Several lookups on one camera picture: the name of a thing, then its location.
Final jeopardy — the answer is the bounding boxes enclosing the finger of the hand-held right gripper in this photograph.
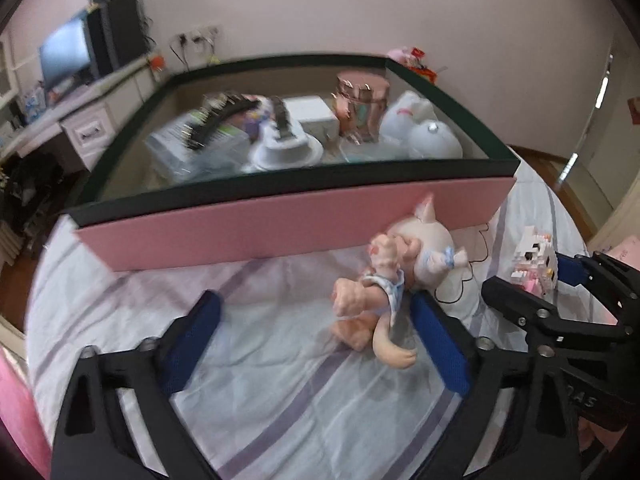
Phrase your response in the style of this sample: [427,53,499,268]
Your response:
[556,252,640,322]
[481,275,629,349]

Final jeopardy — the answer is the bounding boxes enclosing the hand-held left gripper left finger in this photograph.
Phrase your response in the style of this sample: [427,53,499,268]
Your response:
[50,289,223,480]

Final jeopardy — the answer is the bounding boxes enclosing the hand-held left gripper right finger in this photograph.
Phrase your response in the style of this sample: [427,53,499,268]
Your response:
[410,291,583,480]

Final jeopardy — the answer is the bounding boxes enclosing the pink white block cat toy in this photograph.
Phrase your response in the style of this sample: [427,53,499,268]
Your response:
[507,225,558,296]

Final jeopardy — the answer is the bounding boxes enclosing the pink cat doll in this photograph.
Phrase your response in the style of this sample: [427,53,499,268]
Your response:
[332,192,471,368]

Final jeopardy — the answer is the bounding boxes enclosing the pink storage box green rim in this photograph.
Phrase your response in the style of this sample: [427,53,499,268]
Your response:
[67,54,522,273]

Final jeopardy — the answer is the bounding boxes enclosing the rose gold round canister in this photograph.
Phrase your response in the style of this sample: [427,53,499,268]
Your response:
[334,71,391,143]

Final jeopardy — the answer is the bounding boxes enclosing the white striped bed sheet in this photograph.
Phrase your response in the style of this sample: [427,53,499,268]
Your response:
[25,160,591,480]

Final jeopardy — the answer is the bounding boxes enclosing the white door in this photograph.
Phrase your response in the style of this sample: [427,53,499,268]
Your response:
[565,25,640,211]

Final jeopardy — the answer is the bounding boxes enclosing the pink bedding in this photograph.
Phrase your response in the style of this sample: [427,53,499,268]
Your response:
[0,347,51,478]

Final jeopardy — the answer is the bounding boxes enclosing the clear box with green label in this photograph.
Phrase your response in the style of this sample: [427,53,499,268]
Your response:
[145,112,251,181]

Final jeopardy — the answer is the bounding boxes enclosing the white plush toy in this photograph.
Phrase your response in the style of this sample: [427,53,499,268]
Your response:
[381,90,436,141]

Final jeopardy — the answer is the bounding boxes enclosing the white round stand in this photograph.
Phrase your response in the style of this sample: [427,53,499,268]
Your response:
[249,125,325,171]

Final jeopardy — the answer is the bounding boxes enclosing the black office chair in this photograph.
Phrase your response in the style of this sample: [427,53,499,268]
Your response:
[0,150,66,233]

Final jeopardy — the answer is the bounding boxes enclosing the white desk with drawers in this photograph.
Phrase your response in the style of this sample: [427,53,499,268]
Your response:
[0,55,156,171]

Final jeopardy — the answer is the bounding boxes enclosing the small white box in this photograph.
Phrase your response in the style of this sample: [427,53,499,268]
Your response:
[282,95,340,138]

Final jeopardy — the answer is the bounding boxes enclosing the blue white packet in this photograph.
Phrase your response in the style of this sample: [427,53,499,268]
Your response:
[20,85,48,121]

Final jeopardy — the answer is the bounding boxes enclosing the black computer tower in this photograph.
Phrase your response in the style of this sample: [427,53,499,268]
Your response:
[85,0,146,78]

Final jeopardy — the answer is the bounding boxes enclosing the black computer monitor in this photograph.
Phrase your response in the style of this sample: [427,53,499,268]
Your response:
[39,10,96,92]

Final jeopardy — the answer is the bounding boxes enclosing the white glass door cupboard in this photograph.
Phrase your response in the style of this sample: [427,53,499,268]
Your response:
[0,35,21,106]

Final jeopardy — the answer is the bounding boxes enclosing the thin black cable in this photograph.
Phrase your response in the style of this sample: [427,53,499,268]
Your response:
[435,222,493,306]

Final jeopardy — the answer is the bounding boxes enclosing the white wall outlets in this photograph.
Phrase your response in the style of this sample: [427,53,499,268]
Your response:
[175,22,223,43]

